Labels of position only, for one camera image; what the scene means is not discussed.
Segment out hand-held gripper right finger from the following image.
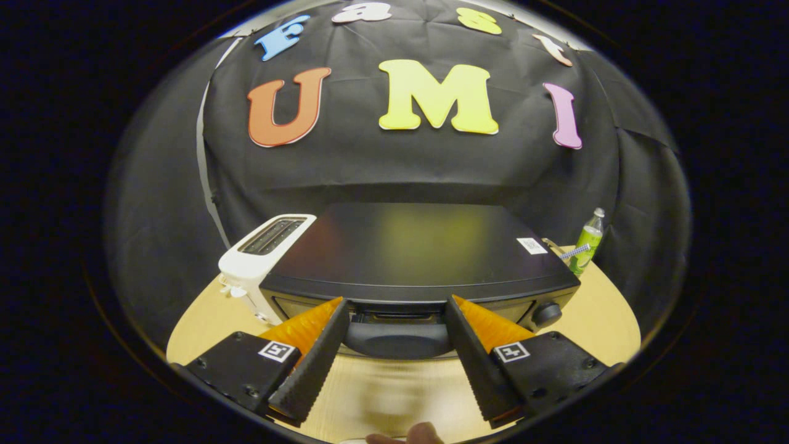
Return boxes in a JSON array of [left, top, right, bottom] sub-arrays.
[[445, 295, 624, 429]]

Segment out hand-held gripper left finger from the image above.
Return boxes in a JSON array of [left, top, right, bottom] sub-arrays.
[[170, 297, 351, 427]]

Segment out black toaster oven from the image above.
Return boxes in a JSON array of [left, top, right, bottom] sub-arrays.
[[259, 202, 581, 361]]

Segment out white slot toaster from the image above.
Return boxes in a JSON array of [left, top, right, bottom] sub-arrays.
[[218, 214, 317, 326]]

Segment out green drink bottle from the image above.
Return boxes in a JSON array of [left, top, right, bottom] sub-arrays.
[[568, 208, 606, 276]]

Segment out wire basket holder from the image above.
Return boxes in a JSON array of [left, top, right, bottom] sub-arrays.
[[542, 237, 573, 263]]

